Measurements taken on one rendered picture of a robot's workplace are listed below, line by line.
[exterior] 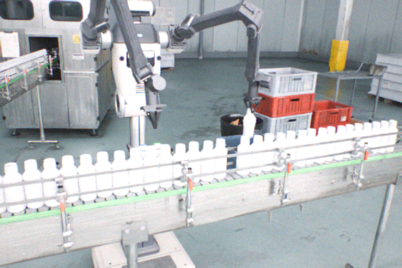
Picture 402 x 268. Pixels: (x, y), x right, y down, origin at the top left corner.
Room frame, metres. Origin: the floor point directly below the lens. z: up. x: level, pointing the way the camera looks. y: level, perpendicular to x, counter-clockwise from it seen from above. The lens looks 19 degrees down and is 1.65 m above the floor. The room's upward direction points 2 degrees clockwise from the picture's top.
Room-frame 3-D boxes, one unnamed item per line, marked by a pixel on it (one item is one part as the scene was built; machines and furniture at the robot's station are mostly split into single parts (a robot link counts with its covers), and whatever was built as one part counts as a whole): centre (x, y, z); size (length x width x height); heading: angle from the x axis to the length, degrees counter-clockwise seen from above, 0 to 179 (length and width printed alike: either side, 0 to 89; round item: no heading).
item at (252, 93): (1.99, -0.28, 1.25); 0.10 x 0.07 x 0.07; 25
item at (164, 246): (1.90, 0.35, 0.24); 0.68 x 0.53 x 0.41; 25
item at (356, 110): (5.88, -2.38, 0.49); 1.05 x 0.55 x 0.99; 115
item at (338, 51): (10.91, -3.96, 0.55); 0.40 x 0.40 x 1.10; 25
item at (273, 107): (3.92, -0.87, 0.78); 0.61 x 0.41 x 0.22; 122
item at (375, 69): (6.05, -2.86, 0.85); 0.36 x 0.12 x 0.27; 25
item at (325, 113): (4.30, -1.46, 0.55); 0.61 x 0.41 x 0.22; 118
